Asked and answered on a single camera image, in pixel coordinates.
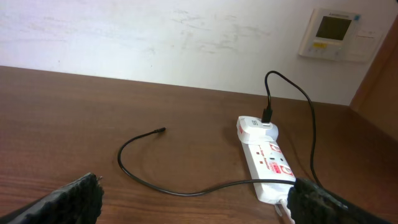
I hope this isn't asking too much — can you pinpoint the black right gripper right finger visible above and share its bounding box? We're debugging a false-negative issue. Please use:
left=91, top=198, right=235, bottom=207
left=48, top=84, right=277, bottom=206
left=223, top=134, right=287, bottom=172
left=287, top=178, right=390, bottom=224

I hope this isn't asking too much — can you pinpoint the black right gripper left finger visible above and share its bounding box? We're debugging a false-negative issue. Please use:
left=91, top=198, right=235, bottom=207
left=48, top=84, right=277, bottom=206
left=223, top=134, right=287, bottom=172
left=1, top=172, right=104, bottom=224

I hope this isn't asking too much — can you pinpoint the black usb charging cable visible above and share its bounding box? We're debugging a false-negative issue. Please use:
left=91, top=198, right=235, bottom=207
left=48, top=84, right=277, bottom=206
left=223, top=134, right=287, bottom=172
left=117, top=70, right=324, bottom=197

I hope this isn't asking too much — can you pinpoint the white usb charger adapter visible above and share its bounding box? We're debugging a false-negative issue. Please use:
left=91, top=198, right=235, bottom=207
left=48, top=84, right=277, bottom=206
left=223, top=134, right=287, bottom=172
left=236, top=116, right=279, bottom=144

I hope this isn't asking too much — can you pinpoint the white power strip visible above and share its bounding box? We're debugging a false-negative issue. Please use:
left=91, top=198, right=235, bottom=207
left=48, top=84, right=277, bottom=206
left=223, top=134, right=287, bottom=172
left=241, top=141, right=295, bottom=205

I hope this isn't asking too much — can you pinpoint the brown wooden side panel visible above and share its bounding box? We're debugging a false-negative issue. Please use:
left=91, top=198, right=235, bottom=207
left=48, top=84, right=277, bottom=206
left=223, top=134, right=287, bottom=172
left=349, top=21, right=397, bottom=140

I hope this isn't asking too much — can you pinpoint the white power strip cord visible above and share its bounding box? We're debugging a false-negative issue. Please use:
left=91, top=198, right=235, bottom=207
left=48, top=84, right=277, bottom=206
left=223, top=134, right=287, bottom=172
left=274, top=198, right=295, bottom=224

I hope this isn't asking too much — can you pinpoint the wall thermostat control panel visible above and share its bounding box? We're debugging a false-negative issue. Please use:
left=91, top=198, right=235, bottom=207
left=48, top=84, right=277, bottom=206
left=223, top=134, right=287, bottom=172
left=298, top=8, right=383, bottom=62

